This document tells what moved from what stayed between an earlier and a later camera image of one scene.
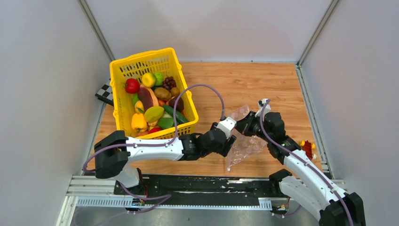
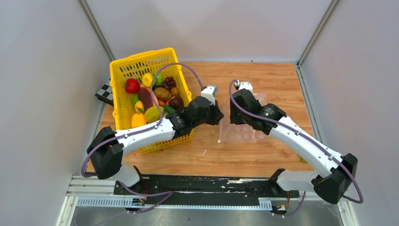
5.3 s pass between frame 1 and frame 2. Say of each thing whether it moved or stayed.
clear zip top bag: moved
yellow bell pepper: stayed
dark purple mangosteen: stayed
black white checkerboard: stayed
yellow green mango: stayed
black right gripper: moved
